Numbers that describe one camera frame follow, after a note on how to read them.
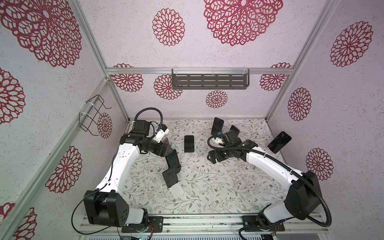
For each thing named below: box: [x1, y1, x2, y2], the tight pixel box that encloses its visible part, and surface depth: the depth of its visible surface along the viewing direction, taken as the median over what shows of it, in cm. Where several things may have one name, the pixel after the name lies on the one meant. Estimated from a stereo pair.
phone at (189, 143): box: [184, 135, 195, 153], surface depth 108 cm
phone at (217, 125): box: [211, 117, 225, 135], surface depth 102 cm
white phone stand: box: [169, 182, 185, 199], surface depth 85 cm
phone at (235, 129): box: [229, 125, 241, 137], surface depth 99 cm
